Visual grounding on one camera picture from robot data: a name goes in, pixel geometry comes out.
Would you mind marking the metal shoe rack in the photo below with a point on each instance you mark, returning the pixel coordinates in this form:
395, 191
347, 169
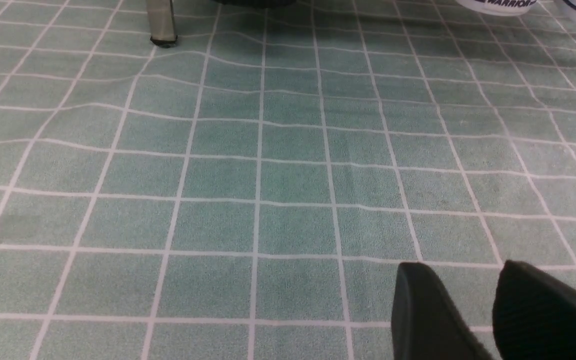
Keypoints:
162, 23

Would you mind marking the right black high-top boot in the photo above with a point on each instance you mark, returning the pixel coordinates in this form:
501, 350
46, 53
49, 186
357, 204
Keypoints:
257, 4

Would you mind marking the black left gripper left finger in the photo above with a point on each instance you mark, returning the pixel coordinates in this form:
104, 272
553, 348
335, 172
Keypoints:
425, 323

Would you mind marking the green checkered tablecloth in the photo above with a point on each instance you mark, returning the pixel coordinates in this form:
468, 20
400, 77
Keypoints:
249, 193

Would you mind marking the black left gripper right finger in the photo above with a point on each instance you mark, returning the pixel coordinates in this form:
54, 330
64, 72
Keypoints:
534, 314

